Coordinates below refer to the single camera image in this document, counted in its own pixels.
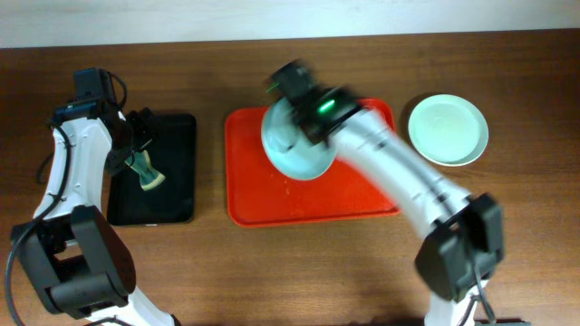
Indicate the red plastic tray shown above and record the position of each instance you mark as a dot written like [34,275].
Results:
[259,195]

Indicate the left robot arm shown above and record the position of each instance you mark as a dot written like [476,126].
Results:
[72,257]

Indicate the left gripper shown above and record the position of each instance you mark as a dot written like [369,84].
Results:
[145,122]

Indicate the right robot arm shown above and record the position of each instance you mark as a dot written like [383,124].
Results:
[462,235]

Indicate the black rectangular tray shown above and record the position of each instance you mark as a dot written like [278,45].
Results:
[172,153]

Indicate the light blue plate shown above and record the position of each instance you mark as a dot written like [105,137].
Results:
[287,147]

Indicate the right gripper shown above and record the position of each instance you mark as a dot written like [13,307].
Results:
[333,93]

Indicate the white plate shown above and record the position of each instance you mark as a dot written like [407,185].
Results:
[451,157]

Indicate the green stained sponge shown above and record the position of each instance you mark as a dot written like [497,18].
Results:
[149,177]

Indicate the mint green plate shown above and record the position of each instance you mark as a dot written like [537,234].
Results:
[446,120]

